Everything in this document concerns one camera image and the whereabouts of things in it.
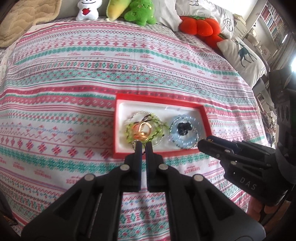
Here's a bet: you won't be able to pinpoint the teal seed bead bracelet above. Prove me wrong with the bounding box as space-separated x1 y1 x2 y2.
168 115 201 149

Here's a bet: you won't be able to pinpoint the yellow green plush toy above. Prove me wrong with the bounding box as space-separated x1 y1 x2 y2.
106 0 131 21

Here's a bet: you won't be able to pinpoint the gold hoop earrings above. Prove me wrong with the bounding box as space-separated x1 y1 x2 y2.
132 121 152 141

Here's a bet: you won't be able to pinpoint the black hair claw clip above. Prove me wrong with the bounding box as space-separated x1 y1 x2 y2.
177 122 193 136

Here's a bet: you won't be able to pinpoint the right hand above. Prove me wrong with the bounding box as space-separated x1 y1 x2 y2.
247 197 279 221

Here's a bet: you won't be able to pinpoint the green star plush toy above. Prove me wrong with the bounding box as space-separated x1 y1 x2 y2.
124 0 157 26

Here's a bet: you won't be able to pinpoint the clear crystal bead bracelet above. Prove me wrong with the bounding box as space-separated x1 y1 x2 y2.
125 111 165 147

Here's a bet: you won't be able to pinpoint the red jewelry box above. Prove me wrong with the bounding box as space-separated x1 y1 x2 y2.
113 94 212 159

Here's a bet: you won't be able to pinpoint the white ghost plush toy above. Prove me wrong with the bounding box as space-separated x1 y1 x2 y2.
76 0 102 21

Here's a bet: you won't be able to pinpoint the beige quilted blanket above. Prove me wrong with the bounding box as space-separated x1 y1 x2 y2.
1 0 62 48

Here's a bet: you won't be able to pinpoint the bookshelf with books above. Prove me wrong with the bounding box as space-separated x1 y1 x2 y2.
238 0 293 61

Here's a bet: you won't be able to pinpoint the orange pumpkin plush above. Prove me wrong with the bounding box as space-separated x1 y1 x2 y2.
179 16 225 50

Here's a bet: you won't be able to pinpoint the blue bead bracelet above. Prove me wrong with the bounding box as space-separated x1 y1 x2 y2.
166 114 202 149

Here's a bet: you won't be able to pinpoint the white deer print pillow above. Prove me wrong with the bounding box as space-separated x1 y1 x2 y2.
217 37 267 88

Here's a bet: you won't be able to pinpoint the patterned handmade bedspread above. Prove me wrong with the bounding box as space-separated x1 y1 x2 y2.
1 18 268 233

